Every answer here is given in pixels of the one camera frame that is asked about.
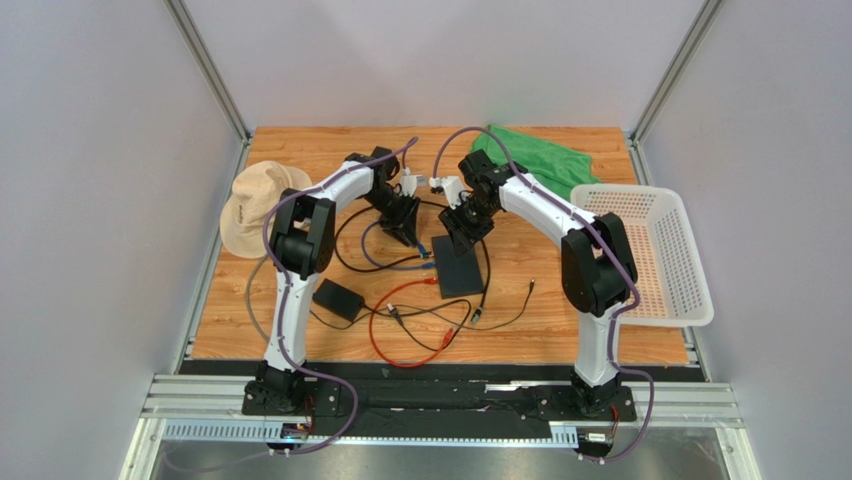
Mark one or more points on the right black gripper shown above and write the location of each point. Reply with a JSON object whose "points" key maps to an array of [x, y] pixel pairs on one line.
{"points": [[460, 221]]}

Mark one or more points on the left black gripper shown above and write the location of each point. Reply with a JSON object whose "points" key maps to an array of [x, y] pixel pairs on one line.
{"points": [[403, 225]]}

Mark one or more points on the black network switch box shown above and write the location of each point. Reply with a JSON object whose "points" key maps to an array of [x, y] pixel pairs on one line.
{"points": [[457, 276]]}

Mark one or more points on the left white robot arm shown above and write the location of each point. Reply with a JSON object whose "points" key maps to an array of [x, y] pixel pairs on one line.
{"points": [[300, 241]]}

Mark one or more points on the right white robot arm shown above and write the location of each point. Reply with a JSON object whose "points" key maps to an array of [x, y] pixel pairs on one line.
{"points": [[598, 271]]}

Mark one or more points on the green cloth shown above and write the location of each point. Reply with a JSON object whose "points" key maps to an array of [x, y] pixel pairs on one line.
{"points": [[558, 168]]}

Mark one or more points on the black power adapter brick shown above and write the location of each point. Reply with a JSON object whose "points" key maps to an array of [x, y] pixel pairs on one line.
{"points": [[339, 300]]}

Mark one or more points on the beige bucket hat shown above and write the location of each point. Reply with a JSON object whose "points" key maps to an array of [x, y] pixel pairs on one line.
{"points": [[253, 194]]}

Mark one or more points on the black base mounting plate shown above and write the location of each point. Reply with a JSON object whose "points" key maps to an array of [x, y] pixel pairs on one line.
{"points": [[441, 402]]}

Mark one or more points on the white plastic basket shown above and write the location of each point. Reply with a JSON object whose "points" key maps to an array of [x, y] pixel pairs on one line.
{"points": [[671, 281]]}

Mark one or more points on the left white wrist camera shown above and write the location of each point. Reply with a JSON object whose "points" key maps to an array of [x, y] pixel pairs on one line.
{"points": [[409, 182]]}

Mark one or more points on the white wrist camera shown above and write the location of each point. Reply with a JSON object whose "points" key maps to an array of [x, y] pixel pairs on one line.
{"points": [[409, 182], [451, 187]]}

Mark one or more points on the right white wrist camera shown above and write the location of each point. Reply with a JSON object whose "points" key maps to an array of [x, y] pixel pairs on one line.
{"points": [[451, 187]]}

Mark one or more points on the aluminium frame rail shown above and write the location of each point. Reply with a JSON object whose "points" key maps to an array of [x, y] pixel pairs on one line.
{"points": [[185, 408]]}

